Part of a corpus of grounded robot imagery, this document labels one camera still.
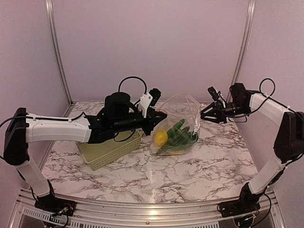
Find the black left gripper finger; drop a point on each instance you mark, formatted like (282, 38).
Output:
(157, 115)
(148, 126)

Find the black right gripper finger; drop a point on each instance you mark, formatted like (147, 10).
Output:
(213, 109)
(218, 119)

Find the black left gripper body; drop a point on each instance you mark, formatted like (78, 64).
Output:
(123, 124)

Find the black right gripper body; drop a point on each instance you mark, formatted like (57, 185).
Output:
(240, 110)

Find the clear zip top bag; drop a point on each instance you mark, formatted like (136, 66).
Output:
(179, 106)

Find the green bok choy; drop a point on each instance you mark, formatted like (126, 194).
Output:
(180, 132)

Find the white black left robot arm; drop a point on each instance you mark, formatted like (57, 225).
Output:
(25, 128)

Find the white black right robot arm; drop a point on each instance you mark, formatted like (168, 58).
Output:
(287, 134)

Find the pale green perforated basket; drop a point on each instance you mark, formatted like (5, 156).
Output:
(99, 155)

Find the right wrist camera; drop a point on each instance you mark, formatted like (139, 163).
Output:
(216, 96)

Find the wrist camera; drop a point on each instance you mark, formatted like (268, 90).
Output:
(216, 96)
(148, 99)

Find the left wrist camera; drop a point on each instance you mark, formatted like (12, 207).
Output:
(148, 99)

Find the right aluminium corner post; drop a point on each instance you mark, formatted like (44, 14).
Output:
(245, 40)

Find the aluminium corner post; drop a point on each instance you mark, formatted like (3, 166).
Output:
(245, 40)
(56, 48)

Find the left aluminium corner post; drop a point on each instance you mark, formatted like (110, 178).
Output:
(56, 48)

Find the aluminium front frame rail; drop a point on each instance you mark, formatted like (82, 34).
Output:
(90, 213)

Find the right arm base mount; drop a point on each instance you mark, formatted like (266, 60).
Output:
(236, 207)

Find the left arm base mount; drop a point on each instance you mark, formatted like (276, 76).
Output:
(55, 205)

